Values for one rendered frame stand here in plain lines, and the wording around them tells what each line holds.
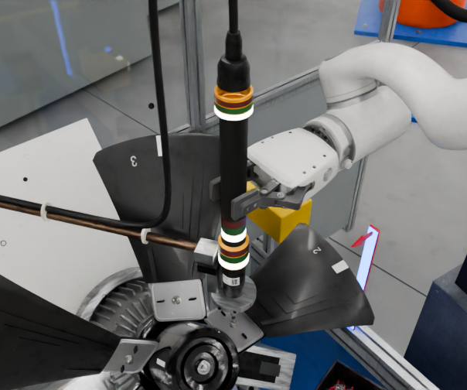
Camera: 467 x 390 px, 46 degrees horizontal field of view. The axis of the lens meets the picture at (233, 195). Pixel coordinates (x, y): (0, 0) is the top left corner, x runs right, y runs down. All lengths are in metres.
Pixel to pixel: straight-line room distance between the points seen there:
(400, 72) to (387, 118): 0.11
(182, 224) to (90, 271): 0.27
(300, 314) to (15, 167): 0.56
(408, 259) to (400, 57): 2.01
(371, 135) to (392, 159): 2.44
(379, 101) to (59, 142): 0.57
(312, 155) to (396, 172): 2.42
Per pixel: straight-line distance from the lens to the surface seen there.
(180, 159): 0.86
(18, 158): 1.05
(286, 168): 0.73
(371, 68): 0.76
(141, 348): 0.86
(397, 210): 2.93
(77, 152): 1.07
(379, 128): 0.82
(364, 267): 1.18
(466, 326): 1.40
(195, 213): 0.85
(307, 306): 0.98
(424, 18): 4.59
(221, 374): 0.87
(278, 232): 1.30
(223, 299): 0.85
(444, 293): 1.39
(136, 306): 0.96
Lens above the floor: 1.96
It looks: 43 degrees down
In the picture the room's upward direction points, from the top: straight up
